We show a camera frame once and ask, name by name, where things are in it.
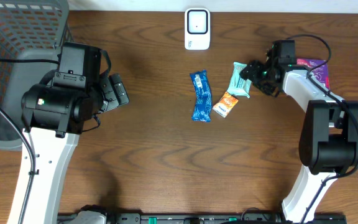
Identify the green wet wipe pack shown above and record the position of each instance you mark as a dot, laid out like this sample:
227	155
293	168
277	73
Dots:
237	85

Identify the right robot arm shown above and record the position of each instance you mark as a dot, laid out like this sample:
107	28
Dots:
328	146

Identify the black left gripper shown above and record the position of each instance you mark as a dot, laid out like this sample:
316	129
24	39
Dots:
118	90

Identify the grey plastic mesh basket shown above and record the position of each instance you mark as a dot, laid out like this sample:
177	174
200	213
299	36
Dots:
31	35

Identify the blue snack wrapper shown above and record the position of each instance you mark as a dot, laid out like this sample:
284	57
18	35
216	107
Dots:
203	103

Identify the purple pink Carefree pad pack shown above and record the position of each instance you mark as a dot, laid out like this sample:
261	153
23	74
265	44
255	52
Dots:
321	73

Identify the orange tissue pack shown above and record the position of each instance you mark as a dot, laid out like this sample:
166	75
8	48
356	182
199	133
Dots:
224	106

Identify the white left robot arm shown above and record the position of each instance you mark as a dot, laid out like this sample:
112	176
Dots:
53	113

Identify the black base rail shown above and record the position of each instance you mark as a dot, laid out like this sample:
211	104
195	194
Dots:
250	217

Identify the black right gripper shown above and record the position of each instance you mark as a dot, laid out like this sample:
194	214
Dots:
260	78

